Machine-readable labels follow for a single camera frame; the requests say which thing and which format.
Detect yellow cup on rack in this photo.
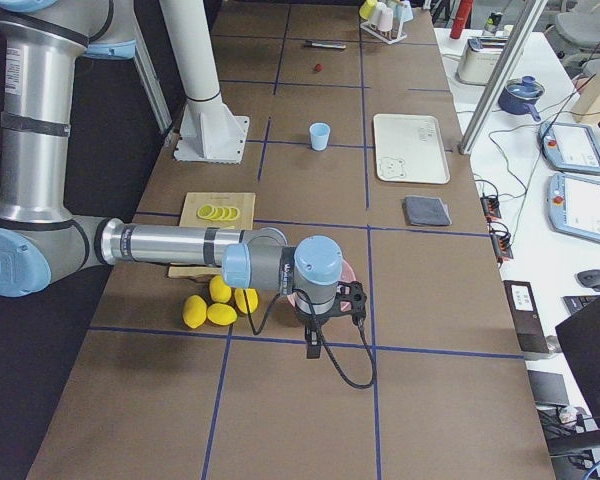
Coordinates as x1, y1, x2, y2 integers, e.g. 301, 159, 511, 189
359, 0, 377, 20

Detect yellow lemon one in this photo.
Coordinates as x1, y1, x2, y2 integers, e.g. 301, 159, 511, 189
182, 295, 208, 329

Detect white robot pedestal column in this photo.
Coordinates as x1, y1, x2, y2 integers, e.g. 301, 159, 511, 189
160, 0, 250, 164

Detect yellow lemon two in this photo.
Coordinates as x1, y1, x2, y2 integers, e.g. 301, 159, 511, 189
207, 303, 238, 326

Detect steel muddler black tip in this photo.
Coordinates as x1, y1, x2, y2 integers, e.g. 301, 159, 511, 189
304, 40, 347, 51

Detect pink bowl of ice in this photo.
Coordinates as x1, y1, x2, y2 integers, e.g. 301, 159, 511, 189
287, 259, 357, 311

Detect yellow lemon four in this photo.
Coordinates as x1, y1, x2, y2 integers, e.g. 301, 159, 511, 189
234, 288, 259, 315

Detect teach pendant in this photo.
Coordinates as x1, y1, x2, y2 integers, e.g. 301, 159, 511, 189
547, 173, 600, 243
538, 121, 600, 176

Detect aluminium frame post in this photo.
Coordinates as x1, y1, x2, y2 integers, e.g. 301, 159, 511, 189
458, 0, 548, 155

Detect cream bear tray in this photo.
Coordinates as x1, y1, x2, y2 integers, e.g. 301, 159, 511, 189
373, 113, 450, 185

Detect near teach pendant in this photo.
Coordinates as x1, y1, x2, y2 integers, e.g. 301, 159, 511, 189
547, 173, 600, 243

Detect grey folded cloth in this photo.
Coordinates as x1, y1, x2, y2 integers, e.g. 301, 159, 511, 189
403, 196, 452, 226

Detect bamboo cutting board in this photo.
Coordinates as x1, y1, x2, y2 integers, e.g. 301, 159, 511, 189
167, 191, 257, 281

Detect black monitor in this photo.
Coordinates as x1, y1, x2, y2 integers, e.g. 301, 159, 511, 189
547, 296, 600, 456

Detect blue pot with lid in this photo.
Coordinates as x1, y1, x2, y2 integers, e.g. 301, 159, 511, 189
498, 75, 545, 122

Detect yellow lemon three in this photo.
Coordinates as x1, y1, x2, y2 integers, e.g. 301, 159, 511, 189
209, 275, 233, 304

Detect white wire cup rack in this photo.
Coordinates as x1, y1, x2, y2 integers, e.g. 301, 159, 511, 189
360, 21, 408, 45

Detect light blue cup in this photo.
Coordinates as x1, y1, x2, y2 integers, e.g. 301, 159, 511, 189
309, 122, 331, 151

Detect orange black power strip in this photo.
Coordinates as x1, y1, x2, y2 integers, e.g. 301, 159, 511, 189
480, 195, 513, 266

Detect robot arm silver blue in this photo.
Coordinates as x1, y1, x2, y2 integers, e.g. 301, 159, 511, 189
0, 1, 343, 358

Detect black cable wrist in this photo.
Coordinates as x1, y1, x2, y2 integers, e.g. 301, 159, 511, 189
247, 288, 376, 390

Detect black keyboard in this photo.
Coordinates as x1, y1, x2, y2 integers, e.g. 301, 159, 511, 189
562, 295, 599, 315

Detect far teach pendant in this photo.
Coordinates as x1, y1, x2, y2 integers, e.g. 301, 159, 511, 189
538, 121, 600, 176

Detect black box white label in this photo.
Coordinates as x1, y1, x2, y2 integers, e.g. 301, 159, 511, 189
503, 280, 550, 354

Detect black camera mount wrist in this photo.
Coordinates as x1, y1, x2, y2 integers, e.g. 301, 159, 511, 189
333, 281, 367, 328

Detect cream toaster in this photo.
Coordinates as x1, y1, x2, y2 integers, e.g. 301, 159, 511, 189
456, 36, 508, 86

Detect pink cup on rack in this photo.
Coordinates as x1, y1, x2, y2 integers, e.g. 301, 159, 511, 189
369, 3, 394, 33

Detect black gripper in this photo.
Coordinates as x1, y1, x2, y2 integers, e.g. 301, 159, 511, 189
293, 289, 335, 359

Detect red bottle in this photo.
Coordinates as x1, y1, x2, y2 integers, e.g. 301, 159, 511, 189
449, 0, 474, 40

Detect black computer mouse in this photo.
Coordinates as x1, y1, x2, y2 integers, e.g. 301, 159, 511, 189
575, 269, 600, 292

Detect yellow lemon slices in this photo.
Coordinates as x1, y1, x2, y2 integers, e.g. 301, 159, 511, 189
196, 204, 241, 222

